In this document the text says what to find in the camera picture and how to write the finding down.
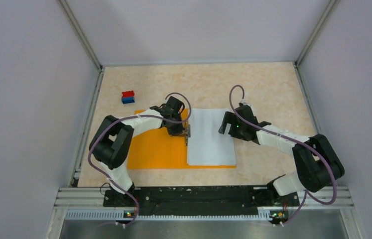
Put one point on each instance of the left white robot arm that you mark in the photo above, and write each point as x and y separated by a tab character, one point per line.
110	145

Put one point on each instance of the silver metal folder clip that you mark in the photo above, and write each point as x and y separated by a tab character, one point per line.
187	131

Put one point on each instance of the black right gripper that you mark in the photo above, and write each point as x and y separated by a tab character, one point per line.
231	118

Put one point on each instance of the orange clip file folder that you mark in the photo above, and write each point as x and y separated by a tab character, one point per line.
155	149

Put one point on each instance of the white paper sheets stack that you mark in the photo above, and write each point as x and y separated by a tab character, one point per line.
206	146

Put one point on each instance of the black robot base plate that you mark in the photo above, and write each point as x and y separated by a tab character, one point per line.
244	200

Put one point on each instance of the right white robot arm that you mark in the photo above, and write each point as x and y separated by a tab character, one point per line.
316	162

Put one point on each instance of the white slotted cable duct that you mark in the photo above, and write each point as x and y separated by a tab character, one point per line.
122	215

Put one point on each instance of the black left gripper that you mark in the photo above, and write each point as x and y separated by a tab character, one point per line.
178	131

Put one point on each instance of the red and blue toy brick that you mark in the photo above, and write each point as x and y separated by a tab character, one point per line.
128	97

